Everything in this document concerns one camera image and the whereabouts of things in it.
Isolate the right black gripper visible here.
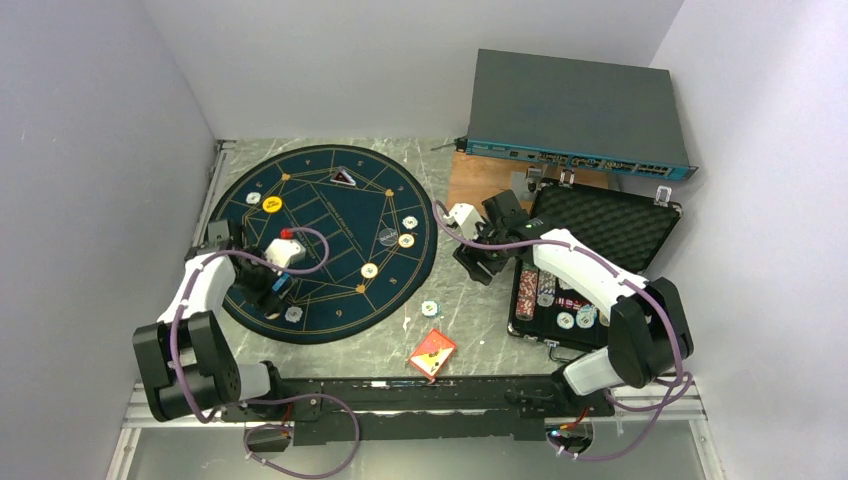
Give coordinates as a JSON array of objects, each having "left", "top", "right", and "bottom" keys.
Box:
[{"left": 454, "top": 216, "right": 509, "bottom": 285}]

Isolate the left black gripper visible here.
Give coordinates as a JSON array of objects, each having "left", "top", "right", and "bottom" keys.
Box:
[{"left": 232, "top": 244, "right": 297, "bottom": 316}]

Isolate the white chip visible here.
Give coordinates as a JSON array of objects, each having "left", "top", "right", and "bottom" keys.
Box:
[
  {"left": 245, "top": 192, "right": 262, "bottom": 205},
  {"left": 284, "top": 306, "right": 303, "bottom": 323}
]

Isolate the yellow chip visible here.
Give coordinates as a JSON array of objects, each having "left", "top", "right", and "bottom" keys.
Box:
[
  {"left": 360, "top": 262, "right": 379, "bottom": 279},
  {"left": 397, "top": 233, "right": 416, "bottom": 249}
]

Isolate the light blue 10 chip stack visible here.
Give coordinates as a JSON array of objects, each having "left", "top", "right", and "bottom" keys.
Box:
[{"left": 420, "top": 300, "right": 441, "bottom": 318}]

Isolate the red playing card box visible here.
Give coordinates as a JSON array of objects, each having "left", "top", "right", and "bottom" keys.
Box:
[{"left": 408, "top": 328, "right": 457, "bottom": 382}]

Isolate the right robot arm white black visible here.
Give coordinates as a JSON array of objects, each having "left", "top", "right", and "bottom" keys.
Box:
[{"left": 432, "top": 191, "right": 694, "bottom": 415}]

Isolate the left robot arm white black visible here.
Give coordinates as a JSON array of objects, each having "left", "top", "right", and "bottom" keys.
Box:
[{"left": 132, "top": 220, "right": 305, "bottom": 422}]

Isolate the blue round blind button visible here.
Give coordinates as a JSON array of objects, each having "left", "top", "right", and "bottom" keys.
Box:
[{"left": 271, "top": 273, "right": 290, "bottom": 295}]

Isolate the wooden board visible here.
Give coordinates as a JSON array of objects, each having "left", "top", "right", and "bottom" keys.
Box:
[{"left": 444, "top": 152, "right": 619, "bottom": 213}]

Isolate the red chip roll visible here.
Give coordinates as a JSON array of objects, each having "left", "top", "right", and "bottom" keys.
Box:
[{"left": 515, "top": 269, "right": 538, "bottom": 321}]

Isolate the yellow round blind button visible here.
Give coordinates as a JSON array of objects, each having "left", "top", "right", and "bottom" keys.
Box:
[{"left": 261, "top": 195, "right": 284, "bottom": 214}]

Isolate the blue grey chip roll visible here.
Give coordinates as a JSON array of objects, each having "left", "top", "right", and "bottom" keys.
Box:
[{"left": 536, "top": 270, "right": 557, "bottom": 308}]

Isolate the grey dealer button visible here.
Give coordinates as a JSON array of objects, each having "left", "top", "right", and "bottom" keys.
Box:
[{"left": 377, "top": 227, "right": 399, "bottom": 247}]

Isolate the black poker chip case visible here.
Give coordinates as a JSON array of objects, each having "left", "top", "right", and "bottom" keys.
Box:
[{"left": 507, "top": 184, "right": 682, "bottom": 352}]

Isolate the round dark blue poker mat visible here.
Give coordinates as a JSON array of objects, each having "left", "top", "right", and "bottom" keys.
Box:
[{"left": 211, "top": 145, "right": 437, "bottom": 344}]

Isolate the triangular red black marker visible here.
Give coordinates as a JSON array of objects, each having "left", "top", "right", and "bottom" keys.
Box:
[{"left": 330, "top": 167, "right": 357, "bottom": 187}]

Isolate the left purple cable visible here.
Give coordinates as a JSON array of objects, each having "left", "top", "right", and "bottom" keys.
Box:
[{"left": 168, "top": 227, "right": 362, "bottom": 480}]

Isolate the purple cable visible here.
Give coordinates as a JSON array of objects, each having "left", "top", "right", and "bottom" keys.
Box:
[
  {"left": 168, "top": 227, "right": 362, "bottom": 480},
  {"left": 431, "top": 198, "right": 696, "bottom": 463}
]

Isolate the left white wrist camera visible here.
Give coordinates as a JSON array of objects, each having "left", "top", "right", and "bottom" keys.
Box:
[{"left": 264, "top": 229, "right": 306, "bottom": 268}]

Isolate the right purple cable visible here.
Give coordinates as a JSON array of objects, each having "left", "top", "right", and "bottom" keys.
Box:
[{"left": 431, "top": 198, "right": 696, "bottom": 463}]

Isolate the grey network switch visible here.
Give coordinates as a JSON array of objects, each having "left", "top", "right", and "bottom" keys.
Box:
[{"left": 459, "top": 49, "right": 698, "bottom": 181}]

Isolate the aluminium frame rail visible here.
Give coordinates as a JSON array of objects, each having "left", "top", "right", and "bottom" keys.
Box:
[{"left": 105, "top": 139, "right": 237, "bottom": 480}]

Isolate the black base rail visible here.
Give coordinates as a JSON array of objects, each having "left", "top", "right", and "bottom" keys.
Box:
[{"left": 222, "top": 374, "right": 615, "bottom": 446}]

